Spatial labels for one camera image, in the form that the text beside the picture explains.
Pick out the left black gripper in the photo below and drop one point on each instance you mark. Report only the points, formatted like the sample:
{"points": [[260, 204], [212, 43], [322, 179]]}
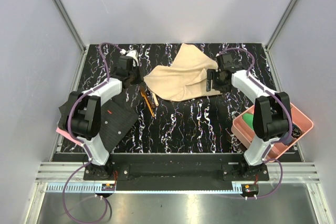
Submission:
{"points": [[137, 81]]}

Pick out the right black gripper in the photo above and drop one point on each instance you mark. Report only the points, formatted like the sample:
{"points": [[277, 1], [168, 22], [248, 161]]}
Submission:
{"points": [[211, 75]]}

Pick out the orange plastic knife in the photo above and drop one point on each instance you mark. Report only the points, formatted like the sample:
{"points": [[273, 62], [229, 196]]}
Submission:
{"points": [[149, 104]]}

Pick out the beige cloth napkin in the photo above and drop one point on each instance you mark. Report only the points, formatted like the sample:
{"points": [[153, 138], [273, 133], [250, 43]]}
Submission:
{"points": [[185, 79]]}

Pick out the beige wooden spoon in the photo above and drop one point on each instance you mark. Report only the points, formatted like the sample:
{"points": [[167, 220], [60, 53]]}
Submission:
{"points": [[155, 99]]}

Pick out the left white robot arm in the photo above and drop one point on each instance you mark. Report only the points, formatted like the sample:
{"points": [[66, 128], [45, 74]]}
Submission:
{"points": [[80, 119]]}

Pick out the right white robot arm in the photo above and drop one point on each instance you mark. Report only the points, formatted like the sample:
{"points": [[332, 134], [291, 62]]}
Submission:
{"points": [[272, 121]]}

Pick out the teal patterned sock roll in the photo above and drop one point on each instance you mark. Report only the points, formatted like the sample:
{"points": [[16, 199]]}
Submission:
{"points": [[296, 131]]}

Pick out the green rolled sock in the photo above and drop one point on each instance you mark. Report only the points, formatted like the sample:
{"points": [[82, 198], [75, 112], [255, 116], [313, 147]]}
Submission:
{"points": [[248, 119]]}

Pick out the pink divided tray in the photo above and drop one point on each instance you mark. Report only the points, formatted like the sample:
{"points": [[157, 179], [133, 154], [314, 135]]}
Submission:
{"points": [[245, 134]]}

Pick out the pink paper sheet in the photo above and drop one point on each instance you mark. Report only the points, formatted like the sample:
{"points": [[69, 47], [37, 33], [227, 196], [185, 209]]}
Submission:
{"points": [[66, 135]]}

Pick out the grey rolled sock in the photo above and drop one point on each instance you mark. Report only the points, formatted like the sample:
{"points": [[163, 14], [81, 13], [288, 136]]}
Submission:
{"points": [[286, 140]]}

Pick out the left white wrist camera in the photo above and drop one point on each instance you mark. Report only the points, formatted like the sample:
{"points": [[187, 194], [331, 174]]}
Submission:
{"points": [[133, 54]]}

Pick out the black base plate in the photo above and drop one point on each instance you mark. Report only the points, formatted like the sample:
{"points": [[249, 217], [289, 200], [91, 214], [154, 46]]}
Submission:
{"points": [[176, 172]]}

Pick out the slotted cable duct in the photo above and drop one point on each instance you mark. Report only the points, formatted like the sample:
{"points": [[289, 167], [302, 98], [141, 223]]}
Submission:
{"points": [[80, 188]]}

